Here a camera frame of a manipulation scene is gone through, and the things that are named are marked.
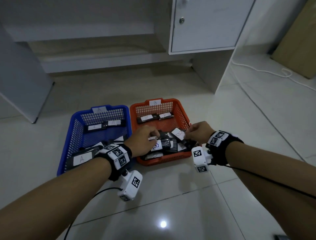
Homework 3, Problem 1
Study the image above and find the person's right forearm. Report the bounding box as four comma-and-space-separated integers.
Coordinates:
226, 142, 316, 240

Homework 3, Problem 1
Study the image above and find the white cabinet door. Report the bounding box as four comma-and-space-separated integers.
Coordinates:
169, 0, 256, 55

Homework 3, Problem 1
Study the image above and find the person's right hand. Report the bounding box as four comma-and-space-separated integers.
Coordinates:
184, 121, 215, 145

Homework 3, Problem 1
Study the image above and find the black camera cable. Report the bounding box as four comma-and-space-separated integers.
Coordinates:
223, 164, 316, 199
64, 187, 123, 240

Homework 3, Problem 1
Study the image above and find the person's left hand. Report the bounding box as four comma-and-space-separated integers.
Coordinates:
123, 125, 161, 159

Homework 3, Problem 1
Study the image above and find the person's left forearm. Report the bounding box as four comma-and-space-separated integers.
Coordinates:
0, 157, 112, 240

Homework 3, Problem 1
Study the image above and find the blue plastic basket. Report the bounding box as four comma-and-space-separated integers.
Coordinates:
57, 105, 133, 176

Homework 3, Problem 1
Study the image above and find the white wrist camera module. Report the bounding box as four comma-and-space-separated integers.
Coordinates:
191, 146, 215, 173
118, 170, 143, 201

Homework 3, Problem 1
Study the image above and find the white cable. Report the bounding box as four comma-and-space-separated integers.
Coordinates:
232, 60, 316, 92

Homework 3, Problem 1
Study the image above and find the orange plastic basket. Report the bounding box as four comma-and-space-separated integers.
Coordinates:
129, 98, 202, 166

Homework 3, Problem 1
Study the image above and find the white desk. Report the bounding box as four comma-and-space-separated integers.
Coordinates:
0, 0, 257, 124

